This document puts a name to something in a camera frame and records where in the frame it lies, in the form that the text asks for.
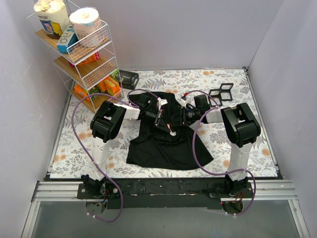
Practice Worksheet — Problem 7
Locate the floral tablecloth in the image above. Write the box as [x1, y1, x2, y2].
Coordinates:
[50, 69, 277, 179]

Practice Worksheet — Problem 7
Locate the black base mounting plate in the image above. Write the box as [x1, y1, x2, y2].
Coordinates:
[77, 176, 254, 210]

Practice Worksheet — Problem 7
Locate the orange snack box middle shelf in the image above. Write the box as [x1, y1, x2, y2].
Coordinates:
[77, 52, 101, 65]

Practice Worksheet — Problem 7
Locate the paper-wrapped jar with label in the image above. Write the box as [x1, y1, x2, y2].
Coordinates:
[34, 0, 69, 39]

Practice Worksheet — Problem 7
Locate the black t-shirt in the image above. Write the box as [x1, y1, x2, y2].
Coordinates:
[126, 92, 213, 171]

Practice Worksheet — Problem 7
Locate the green box bottom shelf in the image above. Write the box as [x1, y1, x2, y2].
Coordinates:
[88, 86, 100, 101]

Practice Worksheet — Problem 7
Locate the white wire shelf rack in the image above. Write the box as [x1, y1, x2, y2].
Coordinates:
[27, 0, 124, 112]

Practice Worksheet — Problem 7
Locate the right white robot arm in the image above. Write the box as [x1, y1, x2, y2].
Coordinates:
[177, 103, 261, 197]

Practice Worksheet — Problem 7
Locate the yellow orange box bottom shelf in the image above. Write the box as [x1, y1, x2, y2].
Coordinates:
[96, 76, 120, 96]

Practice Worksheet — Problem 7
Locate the blue and white box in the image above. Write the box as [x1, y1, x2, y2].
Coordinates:
[56, 22, 78, 54]

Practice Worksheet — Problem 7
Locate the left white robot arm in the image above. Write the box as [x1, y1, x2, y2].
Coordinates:
[81, 93, 176, 198]

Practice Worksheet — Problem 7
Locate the aluminium frame rail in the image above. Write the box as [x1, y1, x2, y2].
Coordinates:
[22, 179, 309, 238]

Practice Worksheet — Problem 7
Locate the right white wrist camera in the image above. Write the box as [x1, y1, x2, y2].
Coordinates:
[180, 93, 191, 107]

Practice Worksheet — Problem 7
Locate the wrapped toilet paper roll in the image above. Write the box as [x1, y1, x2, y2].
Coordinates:
[69, 7, 103, 47]

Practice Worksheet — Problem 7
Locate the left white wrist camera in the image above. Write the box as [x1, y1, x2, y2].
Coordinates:
[157, 97, 168, 110]

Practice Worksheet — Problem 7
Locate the orange box bottom left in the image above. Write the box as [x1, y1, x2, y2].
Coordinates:
[74, 84, 88, 97]

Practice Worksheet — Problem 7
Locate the black box on table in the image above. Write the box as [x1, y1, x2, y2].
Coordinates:
[119, 70, 139, 90]

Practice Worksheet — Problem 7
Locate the black display case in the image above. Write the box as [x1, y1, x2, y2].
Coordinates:
[219, 83, 234, 102]
[208, 89, 222, 108]

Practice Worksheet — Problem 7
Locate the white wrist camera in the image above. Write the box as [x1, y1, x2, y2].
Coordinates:
[157, 97, 168, 110]
[180, 93, 191, 107]

